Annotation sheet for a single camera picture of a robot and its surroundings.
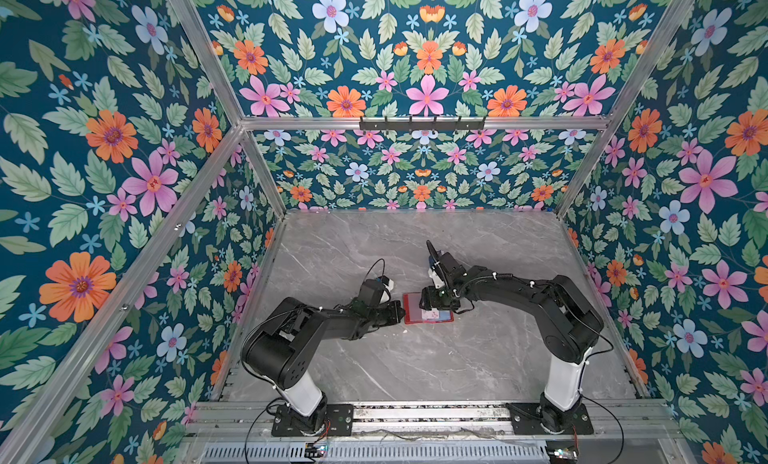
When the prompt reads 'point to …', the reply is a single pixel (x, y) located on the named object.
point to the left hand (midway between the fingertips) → (410, 311)
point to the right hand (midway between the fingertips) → (432, 299)
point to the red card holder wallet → (413, 313)
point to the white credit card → (433, 314)
